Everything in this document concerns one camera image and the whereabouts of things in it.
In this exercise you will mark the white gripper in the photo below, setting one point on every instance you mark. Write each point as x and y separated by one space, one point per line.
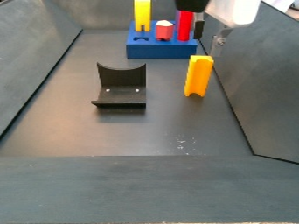
236 13

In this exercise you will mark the yellow arch block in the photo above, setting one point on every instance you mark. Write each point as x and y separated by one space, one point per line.
198 75

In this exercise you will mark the blue shape sorter board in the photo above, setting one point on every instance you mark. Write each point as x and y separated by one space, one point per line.
143 46

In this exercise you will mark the red hexagon block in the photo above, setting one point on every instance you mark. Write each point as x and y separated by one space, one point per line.
185 25

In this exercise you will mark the red pentagon block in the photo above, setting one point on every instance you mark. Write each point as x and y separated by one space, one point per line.
164 30

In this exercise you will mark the large yellow notched block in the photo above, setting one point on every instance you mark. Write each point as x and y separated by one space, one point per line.
143 15

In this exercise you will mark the black curved holder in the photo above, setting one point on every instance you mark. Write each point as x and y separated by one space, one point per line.
122 87

